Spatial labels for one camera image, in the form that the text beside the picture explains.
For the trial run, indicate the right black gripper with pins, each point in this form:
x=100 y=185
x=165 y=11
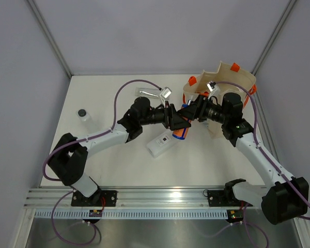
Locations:
x=190 y=112

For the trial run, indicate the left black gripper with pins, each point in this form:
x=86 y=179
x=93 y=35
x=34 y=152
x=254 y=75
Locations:
x=172 y=120

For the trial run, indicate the orange bottle blue cap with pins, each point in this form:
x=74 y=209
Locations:
x=181 y=133

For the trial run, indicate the white rectangular bottle black cap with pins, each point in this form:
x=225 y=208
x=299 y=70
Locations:
x=162 y=143

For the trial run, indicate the silver tube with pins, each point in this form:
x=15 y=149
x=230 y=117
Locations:
x=147 y=92

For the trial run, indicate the canvas tote bag orange handles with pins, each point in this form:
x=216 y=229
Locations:
x=232 y=77

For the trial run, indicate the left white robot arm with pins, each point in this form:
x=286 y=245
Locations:
x=69 y=157

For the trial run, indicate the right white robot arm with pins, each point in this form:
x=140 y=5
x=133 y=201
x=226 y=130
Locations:
x=284 y=196

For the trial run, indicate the clear bottle dark cap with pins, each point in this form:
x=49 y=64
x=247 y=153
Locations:
x=87 y=120

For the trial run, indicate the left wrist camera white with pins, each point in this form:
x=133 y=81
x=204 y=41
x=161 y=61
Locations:
x=165 y=93

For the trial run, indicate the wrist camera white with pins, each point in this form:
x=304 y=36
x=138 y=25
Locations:
x=165 y=93
x=213 y=89

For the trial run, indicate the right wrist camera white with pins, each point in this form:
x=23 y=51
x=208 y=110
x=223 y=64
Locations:
x=213 y=89

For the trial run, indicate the aluminium rail frame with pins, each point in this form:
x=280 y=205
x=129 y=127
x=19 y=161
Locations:
x=131 y=197

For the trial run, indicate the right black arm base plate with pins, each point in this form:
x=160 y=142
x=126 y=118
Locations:
x=217 y=198

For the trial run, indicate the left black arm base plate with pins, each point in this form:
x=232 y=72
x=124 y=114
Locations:
x=108 y=198

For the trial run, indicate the white slotted cable duct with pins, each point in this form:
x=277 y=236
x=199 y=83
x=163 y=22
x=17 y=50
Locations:
x=130 y=214

